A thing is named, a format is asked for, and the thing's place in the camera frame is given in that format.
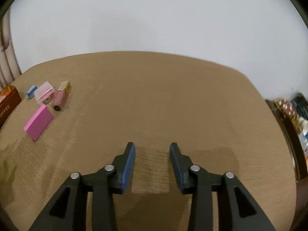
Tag tan table cloth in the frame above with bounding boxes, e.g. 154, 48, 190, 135
1, 52, 296, 230

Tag pink sticky note block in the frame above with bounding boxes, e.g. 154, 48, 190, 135
23, 105, 53, 141

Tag cluttered side shelf items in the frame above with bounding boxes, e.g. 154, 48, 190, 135
265, 93, 307, 181

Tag gold pink lipstick tube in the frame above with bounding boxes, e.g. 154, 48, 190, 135
53, 90, 68, 112

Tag clear case with pink card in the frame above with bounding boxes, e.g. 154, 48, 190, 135
34, 81, 55, 106

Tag red gold-lined tin box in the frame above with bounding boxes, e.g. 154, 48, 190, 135
0, 85, 21, 127

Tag patterned beige curtain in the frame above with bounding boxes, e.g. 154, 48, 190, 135
0, 10, 22, 89

